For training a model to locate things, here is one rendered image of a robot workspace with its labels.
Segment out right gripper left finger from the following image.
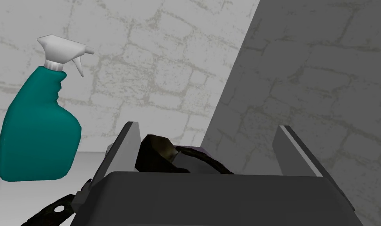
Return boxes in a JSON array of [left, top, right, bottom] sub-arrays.
[[90, 121, 142, 187]]

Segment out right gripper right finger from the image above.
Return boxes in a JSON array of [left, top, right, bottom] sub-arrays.
[[272, 125, 325, 178]]

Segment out teal spray bottle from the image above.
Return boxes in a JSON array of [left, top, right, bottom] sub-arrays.
[[0, 34, 95, 182]]

